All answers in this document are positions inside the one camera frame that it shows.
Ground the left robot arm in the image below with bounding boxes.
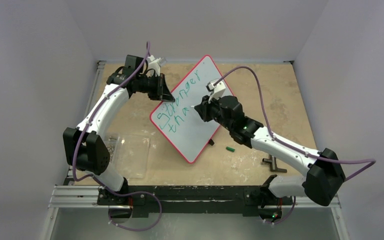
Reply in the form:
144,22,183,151
63,54,175,205

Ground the red-framed whiteboard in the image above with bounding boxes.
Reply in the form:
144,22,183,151
149,55,222,164

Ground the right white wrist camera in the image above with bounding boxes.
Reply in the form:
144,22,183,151
206,79,226,104

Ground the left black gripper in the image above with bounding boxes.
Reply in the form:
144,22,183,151
136,72,175,102

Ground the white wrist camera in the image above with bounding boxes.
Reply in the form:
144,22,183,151
206,79,226,104
146,55,167,76

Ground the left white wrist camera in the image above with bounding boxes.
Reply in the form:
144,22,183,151
146,55,167,76

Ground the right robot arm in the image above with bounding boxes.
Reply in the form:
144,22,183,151
193,95,346,207

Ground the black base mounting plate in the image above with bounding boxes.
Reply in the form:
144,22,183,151
97,185,293,219

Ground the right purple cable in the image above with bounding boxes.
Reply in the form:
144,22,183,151
216,65,377,226

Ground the grey metal crank handle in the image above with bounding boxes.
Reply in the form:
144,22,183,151
262,154,288,173

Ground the clear plastic screw box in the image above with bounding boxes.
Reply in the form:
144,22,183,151
104,133,151,179

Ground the green marker cap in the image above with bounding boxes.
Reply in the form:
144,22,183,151
225,146,236,153

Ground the aluminium frame rail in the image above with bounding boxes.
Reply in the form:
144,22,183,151
47,185,341,208

